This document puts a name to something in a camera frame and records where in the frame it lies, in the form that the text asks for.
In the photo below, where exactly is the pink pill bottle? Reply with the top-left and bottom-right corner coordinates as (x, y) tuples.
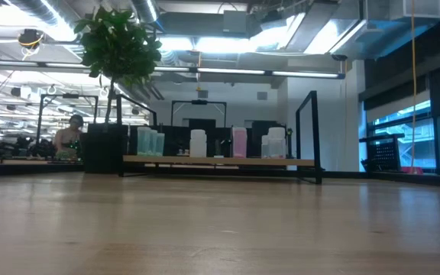
(231, 127), (248, 159)

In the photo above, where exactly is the wooden shelf board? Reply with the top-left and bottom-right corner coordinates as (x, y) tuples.
(122, 154), (316, 168)

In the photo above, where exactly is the long ceiling light strip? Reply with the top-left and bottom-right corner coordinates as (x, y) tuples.
(154, 66), (345, 79)

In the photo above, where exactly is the grey ceiling box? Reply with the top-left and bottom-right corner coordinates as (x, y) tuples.
(222, 10), (248, 34)

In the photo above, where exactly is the black plant pot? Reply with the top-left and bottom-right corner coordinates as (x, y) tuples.
(79, 121), (129, 175)

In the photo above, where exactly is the green leafy plant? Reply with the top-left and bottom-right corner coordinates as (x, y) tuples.
(73, 5), (163, 124)

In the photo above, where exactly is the person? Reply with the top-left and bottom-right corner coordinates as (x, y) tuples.
(53, 114), (86, 160)

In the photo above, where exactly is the black perforated basket cart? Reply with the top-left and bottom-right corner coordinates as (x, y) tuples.
(359, 133), (406, 173)

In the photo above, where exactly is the black round ceiling device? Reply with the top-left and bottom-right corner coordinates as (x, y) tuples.
(17, 28), (45, 60)

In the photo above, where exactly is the black robot rig frame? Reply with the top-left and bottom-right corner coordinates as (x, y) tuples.
(170, 99), (228, 128)
(11, 93), (99, 160)

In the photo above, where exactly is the black metal stand frame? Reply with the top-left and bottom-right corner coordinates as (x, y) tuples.
(295, 90), (323, 186)

